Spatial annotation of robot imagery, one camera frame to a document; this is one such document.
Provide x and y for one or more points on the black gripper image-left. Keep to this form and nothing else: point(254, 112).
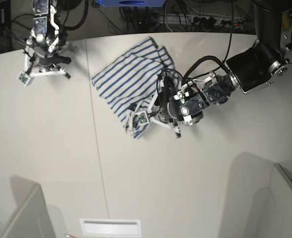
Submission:
point(47, 60)

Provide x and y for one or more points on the white table cable grommet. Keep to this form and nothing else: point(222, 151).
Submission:
point(111, 228)

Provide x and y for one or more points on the black computer tower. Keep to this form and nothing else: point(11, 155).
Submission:
point(5, 23)

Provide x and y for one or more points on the grey partition image-right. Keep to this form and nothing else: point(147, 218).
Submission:
point(259, 199)

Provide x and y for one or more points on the blue box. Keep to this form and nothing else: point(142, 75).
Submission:
point(137, 3)

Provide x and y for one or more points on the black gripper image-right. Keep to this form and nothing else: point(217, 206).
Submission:
point(169, 106)

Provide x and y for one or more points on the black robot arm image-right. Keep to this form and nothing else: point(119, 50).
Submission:
point(270, 55)

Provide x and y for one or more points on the blue white striped T-shirt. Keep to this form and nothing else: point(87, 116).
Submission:
point(129, 83)

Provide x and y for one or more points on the grey partition image-left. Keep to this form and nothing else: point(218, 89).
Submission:
point(23, 210)

